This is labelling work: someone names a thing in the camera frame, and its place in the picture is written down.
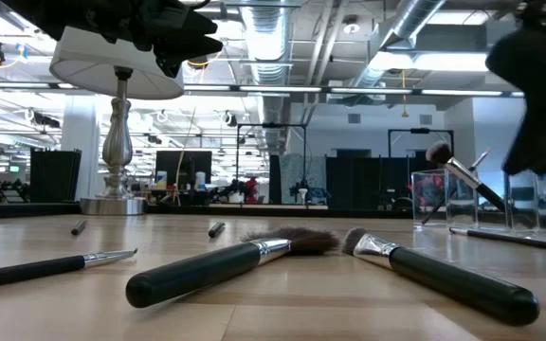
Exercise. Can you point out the small black tube silver end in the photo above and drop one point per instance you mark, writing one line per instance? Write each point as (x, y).
(515, 239)

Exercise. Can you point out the silver spiral ceiling duct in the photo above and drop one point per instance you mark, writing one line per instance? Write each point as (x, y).
(268, 38)
(410, 19)

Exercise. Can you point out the small black cosmetic pencil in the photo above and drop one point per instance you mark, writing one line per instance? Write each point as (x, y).
(79, 227)
(216, 229)

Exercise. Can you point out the black metal frame stand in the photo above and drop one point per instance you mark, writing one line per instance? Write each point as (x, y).
(273, 125)
(420, 130)

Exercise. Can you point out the grey wall vent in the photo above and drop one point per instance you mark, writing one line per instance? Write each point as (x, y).
(425, 119)
(354, 118)

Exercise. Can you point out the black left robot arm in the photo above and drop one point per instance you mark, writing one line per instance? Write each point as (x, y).
(64, 14)

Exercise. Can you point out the round-head black makeup brush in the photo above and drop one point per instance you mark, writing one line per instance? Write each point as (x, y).
(462, 173)

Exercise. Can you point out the black background cabinet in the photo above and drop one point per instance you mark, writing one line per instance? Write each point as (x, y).
(55, 175)

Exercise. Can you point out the yellow hanging pendant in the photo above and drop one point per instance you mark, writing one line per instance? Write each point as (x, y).
(404, 113)

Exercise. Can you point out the thin black makeup brush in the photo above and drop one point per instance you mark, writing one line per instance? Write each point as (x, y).
(475, 166)

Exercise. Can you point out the black table edge rail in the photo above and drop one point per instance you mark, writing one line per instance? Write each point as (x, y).
(26, 209)

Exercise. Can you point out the large flat-top makeup brush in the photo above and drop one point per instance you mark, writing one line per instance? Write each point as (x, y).
(458, 284)

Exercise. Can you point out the silver lamp with white shade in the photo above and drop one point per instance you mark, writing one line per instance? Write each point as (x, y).
(117, 142)

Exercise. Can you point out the clear acrylic organizer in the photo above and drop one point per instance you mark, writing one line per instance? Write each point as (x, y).
(429, 194)

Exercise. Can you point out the red background object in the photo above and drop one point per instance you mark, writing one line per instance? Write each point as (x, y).
(251, 187)

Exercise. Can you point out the white background bottle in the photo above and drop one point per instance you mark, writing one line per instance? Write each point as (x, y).
(161, 180)
(200, 180)

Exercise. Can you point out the black room partition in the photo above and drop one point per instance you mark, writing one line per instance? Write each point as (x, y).
(363, 182)

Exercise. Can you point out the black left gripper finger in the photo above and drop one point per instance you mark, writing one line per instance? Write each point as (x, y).
(187, 49)
(197, 24)

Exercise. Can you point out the large fluffy brown-bristle brush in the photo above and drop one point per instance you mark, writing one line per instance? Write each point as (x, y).
(192, 274)

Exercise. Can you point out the black computer monitor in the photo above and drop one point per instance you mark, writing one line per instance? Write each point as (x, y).
(183, 163)

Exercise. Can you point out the thin black silver-ferrule brush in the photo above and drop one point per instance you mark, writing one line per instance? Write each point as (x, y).
(26, 271)

